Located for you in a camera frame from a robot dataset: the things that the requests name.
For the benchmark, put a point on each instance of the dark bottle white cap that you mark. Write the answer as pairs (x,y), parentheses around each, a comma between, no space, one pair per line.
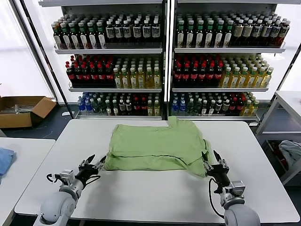
(108,107)
(226,106)
(115,107)
(219,107)
(128,106)
(205,108)
(212,108)
(121,106)

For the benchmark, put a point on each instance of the dark tea bottle green cap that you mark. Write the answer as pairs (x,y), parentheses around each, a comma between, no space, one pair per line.
(75,37)
(209,36)
(83,37)
(57,37)
(180,36)
(101,37)
(199,36)
(190,36)
(218,36)
(66,37)
(92,37)
(227,36)

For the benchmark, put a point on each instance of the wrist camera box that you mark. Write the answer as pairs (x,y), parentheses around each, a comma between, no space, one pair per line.
(66,176)
(236,188)

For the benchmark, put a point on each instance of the dark bottle beige label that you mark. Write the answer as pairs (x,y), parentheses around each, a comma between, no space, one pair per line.
(247,33)
(238,33)

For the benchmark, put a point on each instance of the grey white crumpled cloth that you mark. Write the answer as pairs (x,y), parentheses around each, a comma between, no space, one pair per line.
(290,150)

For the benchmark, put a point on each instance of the blue water bottle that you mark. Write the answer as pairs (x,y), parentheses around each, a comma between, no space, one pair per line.
(175,106)
(81,105)
(182,106)
(88,105)

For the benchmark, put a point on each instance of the grey metal shelf rack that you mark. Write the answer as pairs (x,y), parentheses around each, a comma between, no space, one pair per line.
(225,50)
(113,51)

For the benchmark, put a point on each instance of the open cardboard box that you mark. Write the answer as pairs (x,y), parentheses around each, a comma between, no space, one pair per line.
(14,121)

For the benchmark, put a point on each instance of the blue folded cloth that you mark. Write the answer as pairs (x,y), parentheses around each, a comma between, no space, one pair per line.
(5,160)

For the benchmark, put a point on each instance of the red item in bin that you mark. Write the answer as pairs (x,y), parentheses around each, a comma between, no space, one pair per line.
(282,162)

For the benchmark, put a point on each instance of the light green t-shirt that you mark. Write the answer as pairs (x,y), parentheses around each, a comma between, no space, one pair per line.
(152,143)

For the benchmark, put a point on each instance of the white metal frame table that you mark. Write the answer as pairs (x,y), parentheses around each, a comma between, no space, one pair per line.
(289,100)

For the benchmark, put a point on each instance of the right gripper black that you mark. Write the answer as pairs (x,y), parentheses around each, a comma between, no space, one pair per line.
(218,175)

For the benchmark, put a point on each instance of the yellow juice bottle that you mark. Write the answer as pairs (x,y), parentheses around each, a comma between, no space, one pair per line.
(157,81)
(117,81)
(259,80)
(234,80)
(254,108)
(251,80)
(225,80)
(141,81)
(267,78)
(133,81)
(149,81)
(247,108)
(242,80)
(150,108)
(157,108)
(125,81)

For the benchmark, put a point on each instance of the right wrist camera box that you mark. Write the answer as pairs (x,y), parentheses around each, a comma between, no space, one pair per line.
(236,188)

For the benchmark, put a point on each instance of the white paper scrap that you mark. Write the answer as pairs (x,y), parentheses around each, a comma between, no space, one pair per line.
(65,114)

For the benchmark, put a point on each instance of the cola bottle red cap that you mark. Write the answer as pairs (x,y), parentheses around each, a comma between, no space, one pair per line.
(240,105)
(70,76)
(101,76)
(194,76)
(177,76)
(185,76)
(94,76)
(218,75)
(85,76)
(77,76)
(210,76)
(144,107)
(109,76)
(202,76)
(232,105)
(137,107)

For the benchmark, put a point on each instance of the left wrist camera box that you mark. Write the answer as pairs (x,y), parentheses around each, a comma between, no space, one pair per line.
(66,176)

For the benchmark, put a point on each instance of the black storage bin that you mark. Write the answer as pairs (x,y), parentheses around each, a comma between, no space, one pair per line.
(270,150)

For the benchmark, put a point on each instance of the clear plastic packed parts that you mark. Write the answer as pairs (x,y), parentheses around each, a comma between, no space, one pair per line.
(23,108)

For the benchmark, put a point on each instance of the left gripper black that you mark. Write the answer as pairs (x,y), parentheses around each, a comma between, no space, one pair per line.
(87,171)

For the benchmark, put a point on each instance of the green clear bottle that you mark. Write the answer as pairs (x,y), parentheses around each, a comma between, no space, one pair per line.
(100,106)
(94,106)
(198,107)
(191,107)

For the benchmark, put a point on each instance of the black metal pole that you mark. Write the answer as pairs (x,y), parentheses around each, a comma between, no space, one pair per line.
(288,67)
(34,30)

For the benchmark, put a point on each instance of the dark bottle blue-white label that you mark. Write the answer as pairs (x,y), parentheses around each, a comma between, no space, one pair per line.
(256,33)
(265,33)
(283,34)
(274,33)
(137,31)
(109,31)
(155,31)
(127,31)
(146,31)
(118,31)

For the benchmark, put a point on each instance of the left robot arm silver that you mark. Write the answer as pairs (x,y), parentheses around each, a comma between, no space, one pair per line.
(58,204)

